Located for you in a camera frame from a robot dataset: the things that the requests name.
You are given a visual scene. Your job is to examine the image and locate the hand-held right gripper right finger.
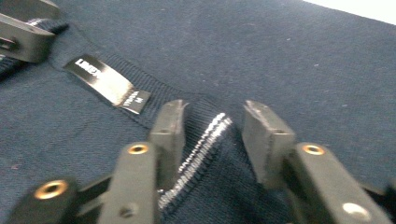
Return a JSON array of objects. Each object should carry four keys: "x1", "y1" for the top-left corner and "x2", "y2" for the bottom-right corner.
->
[{"x1": 242, "y1": 99, "x2": 394, "y2": 224}]

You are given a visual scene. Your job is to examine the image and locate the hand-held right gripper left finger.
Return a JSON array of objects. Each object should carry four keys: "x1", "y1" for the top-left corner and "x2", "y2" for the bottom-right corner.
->
[{"x1": 97, "y1": 99, "x2": 189, "y2": 224}]

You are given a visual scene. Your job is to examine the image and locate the navy knit vest white trim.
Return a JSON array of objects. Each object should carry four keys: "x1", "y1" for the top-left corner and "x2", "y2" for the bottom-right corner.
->
[{"x1": 0, "y1": 0, "x2": 396, "y2": 224}]

